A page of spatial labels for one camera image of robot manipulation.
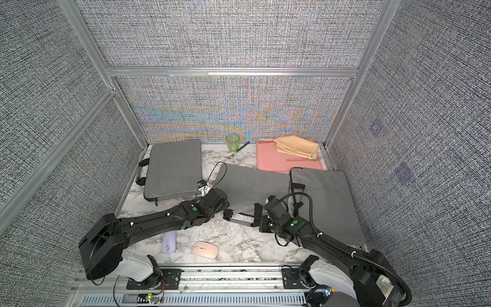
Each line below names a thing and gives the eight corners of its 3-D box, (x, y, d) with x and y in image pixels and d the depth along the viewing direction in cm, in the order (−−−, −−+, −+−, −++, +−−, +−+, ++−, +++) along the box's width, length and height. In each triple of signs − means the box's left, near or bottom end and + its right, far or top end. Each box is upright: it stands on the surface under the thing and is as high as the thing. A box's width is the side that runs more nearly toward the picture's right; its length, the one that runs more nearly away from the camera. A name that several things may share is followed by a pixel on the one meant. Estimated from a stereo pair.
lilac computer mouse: (161, 253, 82) (158, 251, 79) (166, 233, 87) (163, 230, 84) (174, 253, 82) (172, 251, 79) (179, 233, 87) (177, 230, 84)
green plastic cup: (224, 149, 120) (223, 139, 113) (232, 141, 125) (231, 130, 118) (234, 154, 118) (233, 143, 111) (241, 145, 123) (241, 134, 116)
